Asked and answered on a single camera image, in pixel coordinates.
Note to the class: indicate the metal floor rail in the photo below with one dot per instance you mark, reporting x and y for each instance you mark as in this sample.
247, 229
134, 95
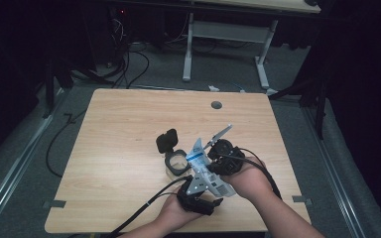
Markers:
335, 175
16, 168

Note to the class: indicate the person's left hand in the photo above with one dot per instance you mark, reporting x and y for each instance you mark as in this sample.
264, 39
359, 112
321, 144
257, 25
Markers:
173, 214

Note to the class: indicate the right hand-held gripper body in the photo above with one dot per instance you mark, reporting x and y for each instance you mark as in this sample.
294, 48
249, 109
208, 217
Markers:
226, 158

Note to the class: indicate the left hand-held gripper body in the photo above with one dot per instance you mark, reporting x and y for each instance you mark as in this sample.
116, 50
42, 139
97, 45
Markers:
191, 198

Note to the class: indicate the clear glass jar black lid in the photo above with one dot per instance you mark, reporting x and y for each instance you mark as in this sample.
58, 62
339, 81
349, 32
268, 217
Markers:
178, 162

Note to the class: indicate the white scrap on floor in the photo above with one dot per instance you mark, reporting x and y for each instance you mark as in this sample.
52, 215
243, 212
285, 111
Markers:
213, 88

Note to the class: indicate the white-framed wooden desk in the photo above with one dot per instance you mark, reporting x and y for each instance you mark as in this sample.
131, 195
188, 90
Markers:
228, 31

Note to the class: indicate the person's right hand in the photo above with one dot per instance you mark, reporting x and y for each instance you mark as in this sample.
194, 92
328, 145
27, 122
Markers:
249, 183

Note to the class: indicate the grey tape strip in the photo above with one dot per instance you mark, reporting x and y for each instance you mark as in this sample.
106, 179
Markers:
54, 204
301, 199

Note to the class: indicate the black metal stand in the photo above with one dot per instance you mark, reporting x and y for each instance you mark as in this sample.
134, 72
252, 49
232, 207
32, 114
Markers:
320, 109
49, 89

